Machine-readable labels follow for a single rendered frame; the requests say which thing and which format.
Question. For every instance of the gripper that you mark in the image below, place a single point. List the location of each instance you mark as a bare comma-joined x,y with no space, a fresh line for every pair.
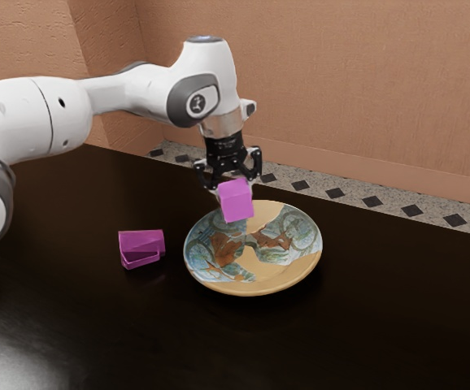
224,152

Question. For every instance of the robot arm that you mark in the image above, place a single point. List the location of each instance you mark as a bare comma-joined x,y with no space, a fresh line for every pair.
109,91

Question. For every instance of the painted ceramic plate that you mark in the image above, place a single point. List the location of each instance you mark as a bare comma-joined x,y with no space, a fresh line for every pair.
255,254

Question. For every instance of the purple wedge block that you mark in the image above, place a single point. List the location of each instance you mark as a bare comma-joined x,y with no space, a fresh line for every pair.
141,248

